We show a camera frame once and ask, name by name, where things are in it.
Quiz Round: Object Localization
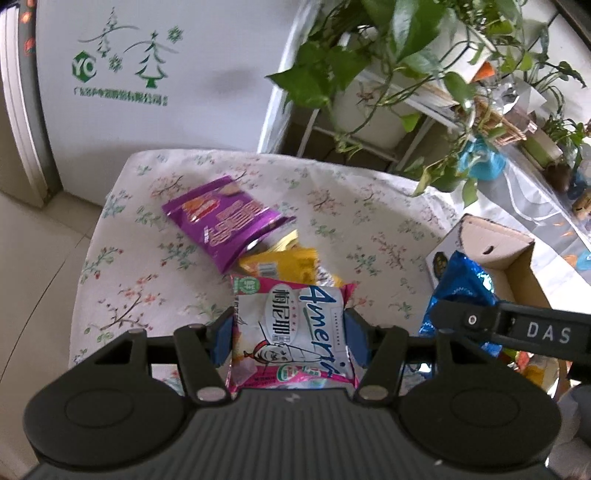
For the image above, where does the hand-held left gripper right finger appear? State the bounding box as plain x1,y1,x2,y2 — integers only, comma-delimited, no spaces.
344,307,465,403

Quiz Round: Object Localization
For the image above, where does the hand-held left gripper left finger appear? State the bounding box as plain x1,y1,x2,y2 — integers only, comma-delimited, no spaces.
81,307,236,407

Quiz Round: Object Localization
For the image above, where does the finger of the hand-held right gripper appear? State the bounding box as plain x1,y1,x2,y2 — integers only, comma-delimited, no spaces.
427,298,591,358

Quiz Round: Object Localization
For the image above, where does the orange and yellow snack packet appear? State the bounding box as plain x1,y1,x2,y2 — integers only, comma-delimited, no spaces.
515,353,561,389

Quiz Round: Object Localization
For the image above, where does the pink and white snack packet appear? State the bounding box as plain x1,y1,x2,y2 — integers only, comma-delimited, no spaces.
228,273,360,393

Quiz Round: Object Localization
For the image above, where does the blue snack packet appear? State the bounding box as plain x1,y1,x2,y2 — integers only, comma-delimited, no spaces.
418,250,502,337

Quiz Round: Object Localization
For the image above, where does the white printed cardboard box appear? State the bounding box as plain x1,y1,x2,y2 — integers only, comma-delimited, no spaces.
425,213,591,402

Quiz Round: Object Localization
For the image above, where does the purple snack packet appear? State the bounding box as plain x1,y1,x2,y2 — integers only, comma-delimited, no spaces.
161,175,297,274

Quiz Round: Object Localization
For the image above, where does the clear plastic table cover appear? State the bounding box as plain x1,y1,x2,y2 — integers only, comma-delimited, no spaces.
480,152,591,259

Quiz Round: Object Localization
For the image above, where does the floral tablecloth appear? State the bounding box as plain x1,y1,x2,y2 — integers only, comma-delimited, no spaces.
69,150,467,398

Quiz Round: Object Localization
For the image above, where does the dark brown pot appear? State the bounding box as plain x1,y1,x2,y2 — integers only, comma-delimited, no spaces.
549,161,574,192

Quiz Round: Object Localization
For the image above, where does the small potted plant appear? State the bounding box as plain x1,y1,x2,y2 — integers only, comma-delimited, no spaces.
524,115,591,195

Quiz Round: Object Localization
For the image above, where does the wicker basket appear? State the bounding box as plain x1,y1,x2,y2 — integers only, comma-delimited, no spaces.
475,99,539,146

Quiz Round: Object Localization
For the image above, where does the white metal plant stand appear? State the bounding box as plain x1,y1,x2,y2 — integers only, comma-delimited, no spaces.
295,69,462,172

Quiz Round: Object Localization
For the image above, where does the large white plant pot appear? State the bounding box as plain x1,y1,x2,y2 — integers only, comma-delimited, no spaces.
330,88,422,149

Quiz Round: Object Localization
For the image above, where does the plant in white vase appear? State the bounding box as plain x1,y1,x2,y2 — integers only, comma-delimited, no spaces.
499,69,550,116

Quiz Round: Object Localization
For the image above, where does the white chest freezer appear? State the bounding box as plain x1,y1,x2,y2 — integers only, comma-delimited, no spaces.
0,0,324,208

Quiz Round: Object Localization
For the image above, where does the round white plant pot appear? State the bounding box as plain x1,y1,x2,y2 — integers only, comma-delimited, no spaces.
431,14,496,68

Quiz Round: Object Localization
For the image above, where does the green pothos plant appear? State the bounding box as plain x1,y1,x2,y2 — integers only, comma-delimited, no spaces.
265,0,587,208

